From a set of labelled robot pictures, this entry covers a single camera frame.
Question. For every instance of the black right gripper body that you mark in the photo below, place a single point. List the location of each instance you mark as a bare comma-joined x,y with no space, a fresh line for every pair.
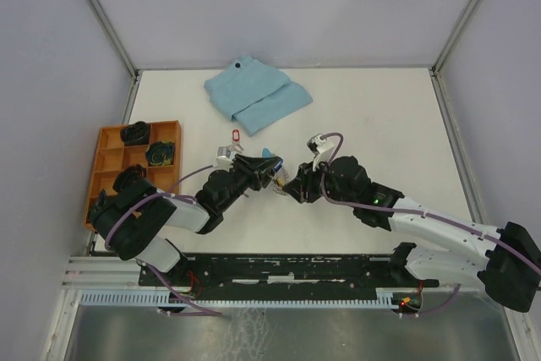
313,178

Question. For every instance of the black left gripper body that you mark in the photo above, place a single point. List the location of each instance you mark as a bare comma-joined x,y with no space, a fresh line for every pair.
243,177

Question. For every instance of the metal key organizer blue handle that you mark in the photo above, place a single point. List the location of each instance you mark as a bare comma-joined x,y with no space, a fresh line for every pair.
281,176

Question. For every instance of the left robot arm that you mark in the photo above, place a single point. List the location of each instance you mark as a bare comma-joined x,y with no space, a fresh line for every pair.
130,221

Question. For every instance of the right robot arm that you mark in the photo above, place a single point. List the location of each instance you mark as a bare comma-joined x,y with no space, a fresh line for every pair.
504,261

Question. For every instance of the red tag key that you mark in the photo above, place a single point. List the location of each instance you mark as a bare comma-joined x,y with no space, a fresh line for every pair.
236,145

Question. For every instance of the light blue cloth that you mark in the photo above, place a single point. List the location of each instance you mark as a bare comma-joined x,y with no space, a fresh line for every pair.
255,94

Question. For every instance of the orange compartment tray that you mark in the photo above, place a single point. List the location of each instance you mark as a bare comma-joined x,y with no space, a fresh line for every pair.
113,156

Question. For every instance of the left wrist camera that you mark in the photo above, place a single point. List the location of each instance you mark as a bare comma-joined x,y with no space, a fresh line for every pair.
223,158

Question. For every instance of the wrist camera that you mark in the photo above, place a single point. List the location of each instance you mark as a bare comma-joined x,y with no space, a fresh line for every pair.
223,158
322,147

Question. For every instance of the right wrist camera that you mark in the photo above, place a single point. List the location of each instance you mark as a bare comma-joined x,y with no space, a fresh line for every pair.
322,147

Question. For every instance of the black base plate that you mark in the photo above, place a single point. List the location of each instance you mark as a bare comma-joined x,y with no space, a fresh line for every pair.
292,277

